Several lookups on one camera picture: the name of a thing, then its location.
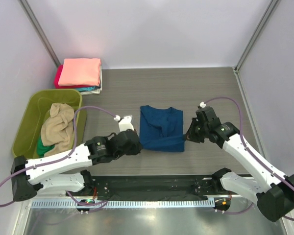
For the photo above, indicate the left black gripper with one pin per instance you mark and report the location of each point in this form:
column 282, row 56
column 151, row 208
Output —
column 135, row 143

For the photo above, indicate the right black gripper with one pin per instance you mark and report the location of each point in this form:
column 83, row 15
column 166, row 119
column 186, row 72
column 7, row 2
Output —
column 194, row 129

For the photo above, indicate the blue mickey t shirt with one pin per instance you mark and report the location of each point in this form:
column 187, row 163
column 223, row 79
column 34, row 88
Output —
column 161, row 129

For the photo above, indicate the olive green plastic bin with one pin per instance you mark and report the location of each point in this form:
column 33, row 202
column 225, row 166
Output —
column 36, row 113

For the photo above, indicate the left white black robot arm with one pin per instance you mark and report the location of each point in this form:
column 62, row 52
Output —
column 34, row 176

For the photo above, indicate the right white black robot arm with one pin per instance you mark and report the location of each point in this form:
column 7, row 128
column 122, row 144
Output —
column 270, row 189

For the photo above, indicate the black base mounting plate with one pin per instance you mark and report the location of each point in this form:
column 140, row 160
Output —
column 157, row 187

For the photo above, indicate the folded teal t shirt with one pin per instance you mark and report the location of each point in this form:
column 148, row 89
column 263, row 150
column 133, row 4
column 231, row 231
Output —
column 88, row 89

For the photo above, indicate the beige t shirt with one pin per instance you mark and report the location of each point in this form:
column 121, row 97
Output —
column 58, row 128

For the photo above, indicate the green t shirt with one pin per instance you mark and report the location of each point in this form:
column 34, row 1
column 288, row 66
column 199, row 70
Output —
column 41, row 149

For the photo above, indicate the folded salmon pink t shirt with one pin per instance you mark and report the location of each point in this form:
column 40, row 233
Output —
column 80, row 71

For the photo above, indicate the folded magenta t shirt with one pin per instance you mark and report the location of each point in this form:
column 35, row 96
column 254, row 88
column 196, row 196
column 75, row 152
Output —
column 57, row 77

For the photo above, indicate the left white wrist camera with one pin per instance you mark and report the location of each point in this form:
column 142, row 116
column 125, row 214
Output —
column 126, row 123

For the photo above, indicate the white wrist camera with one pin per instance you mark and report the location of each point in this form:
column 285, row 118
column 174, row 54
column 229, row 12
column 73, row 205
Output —
column 126, row 123
column 202, row 105

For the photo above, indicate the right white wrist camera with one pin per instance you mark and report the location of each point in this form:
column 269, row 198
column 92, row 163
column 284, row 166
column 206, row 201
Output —
column 202, row 105

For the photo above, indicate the white slotted cable duct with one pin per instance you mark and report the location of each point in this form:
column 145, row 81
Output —
column 70, row 204

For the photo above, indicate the left aluminium frame post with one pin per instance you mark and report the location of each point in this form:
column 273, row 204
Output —
column 39, row 30

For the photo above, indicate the aluminium frame post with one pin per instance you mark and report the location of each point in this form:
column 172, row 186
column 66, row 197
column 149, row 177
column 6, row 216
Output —
column 273, row 4
column 39, row 30

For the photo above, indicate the right aluminium frame post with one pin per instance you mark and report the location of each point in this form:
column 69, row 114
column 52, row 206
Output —
column 273, row 4

